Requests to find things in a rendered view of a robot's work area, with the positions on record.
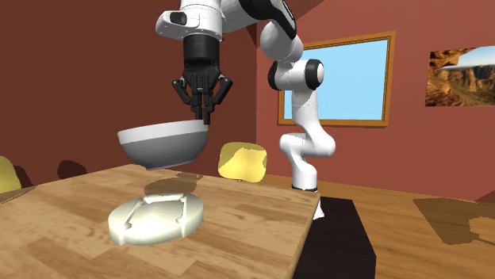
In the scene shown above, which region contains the cream round flat dish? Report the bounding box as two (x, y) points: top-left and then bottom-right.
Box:
(107, 193), (205, 247)

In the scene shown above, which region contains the canyon landscape wall picture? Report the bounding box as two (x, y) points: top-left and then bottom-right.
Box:
(424, 45), (495, 108)

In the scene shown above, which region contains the white and grey bowl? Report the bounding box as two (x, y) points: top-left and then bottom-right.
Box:
(117, 119), (209, 171)

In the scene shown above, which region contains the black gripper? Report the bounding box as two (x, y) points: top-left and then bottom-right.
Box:
(171, 34), (234, 125)

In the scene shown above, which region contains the yellow chair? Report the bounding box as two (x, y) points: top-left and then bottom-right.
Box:
(217, 141), (269, 183)
(0, 155), (22, 194)

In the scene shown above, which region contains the dark robot stand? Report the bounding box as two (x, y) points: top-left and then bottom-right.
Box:
(292, 196), (378, 279)

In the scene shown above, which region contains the wooden framed window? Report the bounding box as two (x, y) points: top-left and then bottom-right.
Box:
(276, 30), (397, 128)

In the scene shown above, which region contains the wooden table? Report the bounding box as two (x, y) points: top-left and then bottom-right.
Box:
(0, 163), (321, 279)

